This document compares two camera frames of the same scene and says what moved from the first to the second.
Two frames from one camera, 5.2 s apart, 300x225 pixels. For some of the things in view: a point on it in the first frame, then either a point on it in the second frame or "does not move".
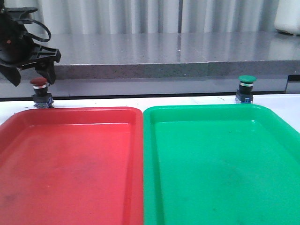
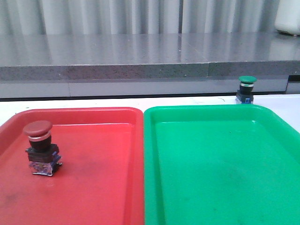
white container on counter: x=288 y=16 does not move
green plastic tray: x=220 y=164 does not move
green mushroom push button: x=244 y=94 does not move
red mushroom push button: x=41 y=98 to x=43 y=156
